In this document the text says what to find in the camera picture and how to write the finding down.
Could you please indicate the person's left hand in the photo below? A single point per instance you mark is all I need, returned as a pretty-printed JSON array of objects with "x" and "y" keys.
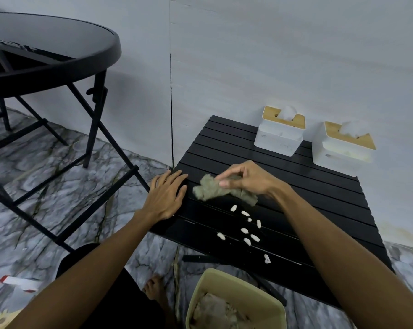
[{"x": 163, "y": 198}]

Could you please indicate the person's right hand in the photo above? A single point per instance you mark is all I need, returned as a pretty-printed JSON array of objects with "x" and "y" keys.
[{"x": 257, "y": 181}]

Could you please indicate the white tissue box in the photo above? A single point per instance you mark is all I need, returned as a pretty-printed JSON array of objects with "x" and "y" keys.
[
  {"x": 276, "y": 143},
  {"x": 340, "y": 161}
]

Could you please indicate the grey-green cleaning rag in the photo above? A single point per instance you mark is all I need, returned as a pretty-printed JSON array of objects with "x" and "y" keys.
[{"x": 209, "y": 190}]

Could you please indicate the person's right forearm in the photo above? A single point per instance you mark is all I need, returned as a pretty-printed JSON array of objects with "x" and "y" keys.
[{"x": 346, "y": 263}]

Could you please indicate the person's left forearm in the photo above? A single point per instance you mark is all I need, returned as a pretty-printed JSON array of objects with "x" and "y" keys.
[{"x": 90, "y": 270}]

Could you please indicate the white tissue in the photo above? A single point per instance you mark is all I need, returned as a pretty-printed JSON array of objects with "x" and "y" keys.
[
  {"x": 352, "y": 129},
  {"x": 287, "y": 113}
]

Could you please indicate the person's bare foot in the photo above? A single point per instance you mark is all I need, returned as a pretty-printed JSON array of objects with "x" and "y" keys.
[{"x": 155, "y": 287}]

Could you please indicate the person's black shorts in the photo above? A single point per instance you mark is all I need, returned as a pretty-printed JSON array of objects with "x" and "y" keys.
[{"x": 124, "y": 304}]

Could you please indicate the black slatted table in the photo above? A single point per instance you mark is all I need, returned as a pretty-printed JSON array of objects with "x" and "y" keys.
[{"x": 227, "y": 147}]

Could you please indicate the scattered white paper scraps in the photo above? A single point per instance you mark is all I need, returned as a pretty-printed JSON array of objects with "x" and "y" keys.
[{"x": 255, "y": 238}]

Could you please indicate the beige plastic bin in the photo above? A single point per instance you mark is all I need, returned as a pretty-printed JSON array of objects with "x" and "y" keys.
[{"x": 254, "y": 298}]

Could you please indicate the grey rag in bin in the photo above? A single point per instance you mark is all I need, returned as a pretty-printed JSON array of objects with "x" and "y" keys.
[{"x": 213, "y": 315}]

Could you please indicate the round black glass-top table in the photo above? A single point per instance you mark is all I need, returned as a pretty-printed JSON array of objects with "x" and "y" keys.
[{"x": 73, "y": 70}]

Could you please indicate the red and white paper strip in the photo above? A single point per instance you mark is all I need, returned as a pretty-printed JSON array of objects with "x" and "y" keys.
[{"x": 18, "y": 283}]

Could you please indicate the yellow spotted packet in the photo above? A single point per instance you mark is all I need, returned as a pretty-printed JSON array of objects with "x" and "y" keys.
[{"x": 1, "y": 321}]

